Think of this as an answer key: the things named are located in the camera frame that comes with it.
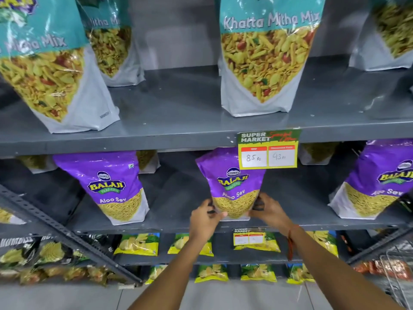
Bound person's left hand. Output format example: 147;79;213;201
189;198;228;244

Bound teal mixed snack bag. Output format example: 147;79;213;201
348;0;413;72
76;0;146;87
0;0;121;134
216;0;327;118

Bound person's left forearm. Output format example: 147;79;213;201
127;234;212;310

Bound person's right forearm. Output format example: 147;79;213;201
287;223;404;310

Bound person's right hand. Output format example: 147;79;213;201
248;192;294;232

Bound large green yellow price tag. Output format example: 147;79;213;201
237;129;301;170

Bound group of yellow chip packets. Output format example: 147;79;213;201
113;230;339;285

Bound grey metal shelf board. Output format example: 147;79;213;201
65;164;413;235
111;232;353;267
0;55;413;157

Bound group of black chip packets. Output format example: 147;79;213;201
0;235;127;286

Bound small yellow price tag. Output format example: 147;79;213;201
233;228;267;246

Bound red snack packets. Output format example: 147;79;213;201
353;259;413;281

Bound wire shopping basket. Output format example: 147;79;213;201
354;240;413;310

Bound red thread wrist band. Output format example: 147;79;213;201
287;224;301;262

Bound grey slotted metal brace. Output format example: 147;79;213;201
346;226;413;266
0;184;143;287

